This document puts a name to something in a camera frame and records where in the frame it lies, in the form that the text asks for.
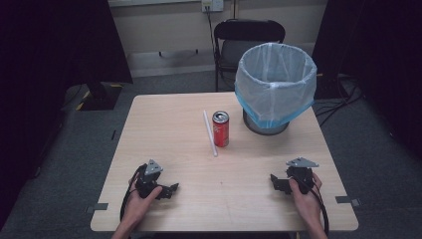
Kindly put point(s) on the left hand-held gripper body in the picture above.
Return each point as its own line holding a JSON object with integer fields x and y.
{"x": 147, "y": 181}

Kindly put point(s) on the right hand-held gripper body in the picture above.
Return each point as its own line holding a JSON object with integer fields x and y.
{"x": 300, "y": 174}

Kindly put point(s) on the grey trash bin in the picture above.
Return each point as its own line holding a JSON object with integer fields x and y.
{"x": 265, "y": 127}

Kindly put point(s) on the white straw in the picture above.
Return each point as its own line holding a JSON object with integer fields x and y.
{"x": 210, "y": 132}

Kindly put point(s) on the red drink can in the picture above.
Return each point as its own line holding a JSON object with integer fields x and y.
{"x": 221, "y": 131}

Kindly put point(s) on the trash bin with white liner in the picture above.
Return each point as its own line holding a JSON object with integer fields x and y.
{"x": 275, "y": 86}

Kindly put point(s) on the person's left hand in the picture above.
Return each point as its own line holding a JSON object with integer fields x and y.
{"x": 137, "y": 207}

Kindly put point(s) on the person's right hand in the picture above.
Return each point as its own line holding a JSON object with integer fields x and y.
{"x": 308, "y": 205}

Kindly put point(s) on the grey tape strip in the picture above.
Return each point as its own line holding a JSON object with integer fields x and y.
{"x": 97, "y": 207}
{"x": 347, "y": 200}

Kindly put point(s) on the small black tape strip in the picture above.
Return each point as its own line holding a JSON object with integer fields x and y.
{"x": 113, "y": 134}

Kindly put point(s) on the black stand base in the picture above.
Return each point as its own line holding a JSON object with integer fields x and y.
{"x": 101, "y": 98}

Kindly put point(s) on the dark curtain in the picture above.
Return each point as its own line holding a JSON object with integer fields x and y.
{"x": 49, "y": 66}
{"x": 381, "y": 49}

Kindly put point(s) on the black folding chair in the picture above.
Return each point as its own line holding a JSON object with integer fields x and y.
{"x": 232, "y": 36}

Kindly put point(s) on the white wall outlet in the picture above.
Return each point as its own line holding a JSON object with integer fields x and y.
{"x": 212, "y": 5}

